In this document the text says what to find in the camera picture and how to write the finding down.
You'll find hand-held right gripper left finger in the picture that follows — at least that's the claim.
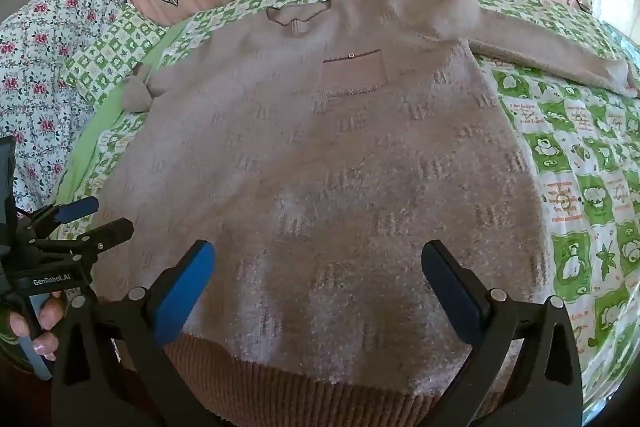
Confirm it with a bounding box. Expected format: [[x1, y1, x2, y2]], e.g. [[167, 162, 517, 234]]
[[50, 239, 221, 427]]

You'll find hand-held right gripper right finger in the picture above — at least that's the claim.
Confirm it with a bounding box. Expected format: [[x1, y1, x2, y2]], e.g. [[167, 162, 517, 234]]
[[421, 239, 584, 427]]

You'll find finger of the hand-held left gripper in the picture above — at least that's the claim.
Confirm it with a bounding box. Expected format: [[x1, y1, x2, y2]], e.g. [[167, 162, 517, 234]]
[[20, 197, 99, 238], [40, 218, 135, 258]]

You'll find beige fuzzy sweater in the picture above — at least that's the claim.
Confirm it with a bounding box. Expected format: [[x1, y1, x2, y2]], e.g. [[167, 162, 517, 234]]
[[92, 0, 640, 427]]

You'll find person's left hand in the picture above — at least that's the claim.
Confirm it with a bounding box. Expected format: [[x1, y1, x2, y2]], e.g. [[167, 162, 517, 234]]
[[7, 297, 66, 356]]

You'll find floral bed sheet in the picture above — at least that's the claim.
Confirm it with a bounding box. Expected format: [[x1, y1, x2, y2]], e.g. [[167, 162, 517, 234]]
[[0, 0, 151, 212]]

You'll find green checkered printed blanket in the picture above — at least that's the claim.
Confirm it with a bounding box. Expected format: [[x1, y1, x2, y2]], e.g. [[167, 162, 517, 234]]
[[55, 0, 640, 427]]

